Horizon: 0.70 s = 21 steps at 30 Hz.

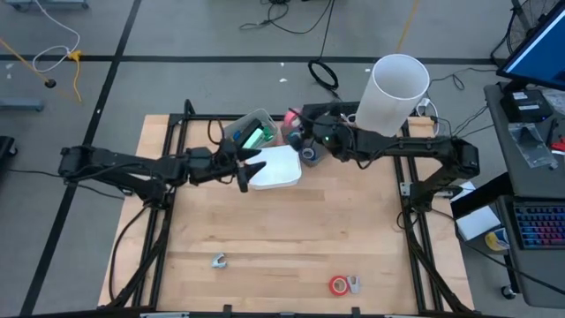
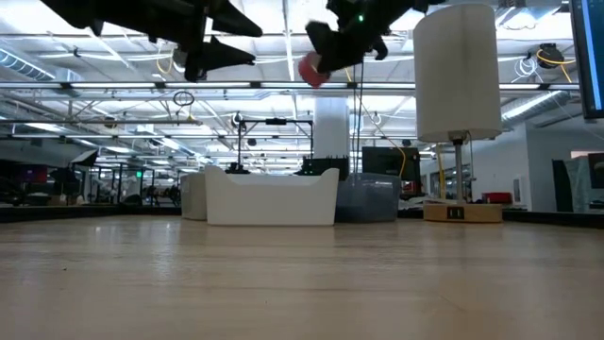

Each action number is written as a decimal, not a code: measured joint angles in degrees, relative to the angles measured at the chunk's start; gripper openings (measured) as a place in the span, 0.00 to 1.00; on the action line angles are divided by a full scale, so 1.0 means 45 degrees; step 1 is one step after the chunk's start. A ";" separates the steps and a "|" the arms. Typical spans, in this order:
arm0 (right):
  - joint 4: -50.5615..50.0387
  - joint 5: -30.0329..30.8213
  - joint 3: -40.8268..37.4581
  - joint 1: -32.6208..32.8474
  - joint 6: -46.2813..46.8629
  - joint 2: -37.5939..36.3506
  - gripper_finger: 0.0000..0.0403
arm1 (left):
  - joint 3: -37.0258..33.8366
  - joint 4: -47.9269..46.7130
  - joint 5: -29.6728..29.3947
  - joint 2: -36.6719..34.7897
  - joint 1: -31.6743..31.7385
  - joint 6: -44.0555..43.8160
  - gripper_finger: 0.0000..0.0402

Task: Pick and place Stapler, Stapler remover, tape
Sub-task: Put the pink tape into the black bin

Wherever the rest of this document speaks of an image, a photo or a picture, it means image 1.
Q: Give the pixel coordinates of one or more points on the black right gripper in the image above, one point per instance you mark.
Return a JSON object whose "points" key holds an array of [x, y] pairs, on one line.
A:
{"points": [[331, 137]]}

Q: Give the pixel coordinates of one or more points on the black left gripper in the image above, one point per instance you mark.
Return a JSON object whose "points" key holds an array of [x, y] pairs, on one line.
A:
{"points": [[207, 165]]}

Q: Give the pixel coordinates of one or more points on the red tape roll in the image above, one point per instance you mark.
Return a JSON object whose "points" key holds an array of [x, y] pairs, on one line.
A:
{"points": [[289, 121], [331, 285]]}

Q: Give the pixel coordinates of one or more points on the black stapler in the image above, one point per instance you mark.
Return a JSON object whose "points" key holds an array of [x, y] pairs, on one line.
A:
{"points": [[247, 130]]}

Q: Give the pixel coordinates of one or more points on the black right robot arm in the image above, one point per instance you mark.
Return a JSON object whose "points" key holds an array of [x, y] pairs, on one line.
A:
{"points": [[419, 148]]}

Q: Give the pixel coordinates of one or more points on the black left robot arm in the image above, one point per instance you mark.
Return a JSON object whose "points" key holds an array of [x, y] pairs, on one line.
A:
{"points": [[123, 161]]}

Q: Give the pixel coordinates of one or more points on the white plastic bin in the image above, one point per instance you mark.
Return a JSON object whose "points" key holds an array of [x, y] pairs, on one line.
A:
{"points": [[282, 168]]}

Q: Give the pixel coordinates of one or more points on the dark translucent plastic bin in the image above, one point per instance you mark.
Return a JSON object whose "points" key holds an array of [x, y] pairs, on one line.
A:
{"points": [[313, 163]]}

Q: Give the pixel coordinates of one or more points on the light grey plastic bin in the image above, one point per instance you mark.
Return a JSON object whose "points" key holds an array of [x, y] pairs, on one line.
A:
{"points": [[265, 118]]}

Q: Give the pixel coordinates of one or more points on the white cylindrical tube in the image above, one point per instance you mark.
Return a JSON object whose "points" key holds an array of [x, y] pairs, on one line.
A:
{"points": [[393, 97]]}

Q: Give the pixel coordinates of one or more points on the white cardboard box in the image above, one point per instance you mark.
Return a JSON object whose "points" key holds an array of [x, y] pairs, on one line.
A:
{"points": [[476, 223]]}

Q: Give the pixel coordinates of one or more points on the black floor puck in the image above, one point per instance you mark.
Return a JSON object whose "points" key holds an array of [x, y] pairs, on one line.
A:
{"points": [[50, 83]]}

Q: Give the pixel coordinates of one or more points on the black mini computer box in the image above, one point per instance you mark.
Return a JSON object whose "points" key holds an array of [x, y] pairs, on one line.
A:
{"points": [[525, 106]]}

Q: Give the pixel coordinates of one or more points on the clear plastic bag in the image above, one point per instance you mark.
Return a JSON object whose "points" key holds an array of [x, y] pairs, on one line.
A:
{"points": [[532, 146]]}

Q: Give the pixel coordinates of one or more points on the black floor fan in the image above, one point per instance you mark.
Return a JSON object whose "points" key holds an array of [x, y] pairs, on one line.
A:
{"points": [[514, 40]]}

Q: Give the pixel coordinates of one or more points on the grey side desk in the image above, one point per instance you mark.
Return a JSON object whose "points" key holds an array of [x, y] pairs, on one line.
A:
{"points": [[529, 181]]}

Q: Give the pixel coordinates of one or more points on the grey metal floor base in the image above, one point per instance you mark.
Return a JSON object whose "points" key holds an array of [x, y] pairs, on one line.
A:
{"points": [[44, 3], [22, 105]]}

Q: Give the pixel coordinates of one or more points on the computer monitor blue screen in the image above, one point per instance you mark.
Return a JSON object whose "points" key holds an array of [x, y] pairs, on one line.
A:
{"points": [[538, 57]]}

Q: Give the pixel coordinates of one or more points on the backlit rainbow keyboard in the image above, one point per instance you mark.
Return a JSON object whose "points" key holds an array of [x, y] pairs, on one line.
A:
{"points": [[540, 225]]}

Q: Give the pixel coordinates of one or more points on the red tool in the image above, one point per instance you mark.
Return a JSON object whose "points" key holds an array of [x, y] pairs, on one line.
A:
{"points": [[559, 146]]}

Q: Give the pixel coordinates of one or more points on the black aluminium table frame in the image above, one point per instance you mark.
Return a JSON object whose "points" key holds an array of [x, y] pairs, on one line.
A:
{"points": [[198, 117]]}

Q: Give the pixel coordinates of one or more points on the silver aluminium bracket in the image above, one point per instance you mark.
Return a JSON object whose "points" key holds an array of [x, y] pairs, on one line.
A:
{"points": [[163, 315], [401, 316]]}

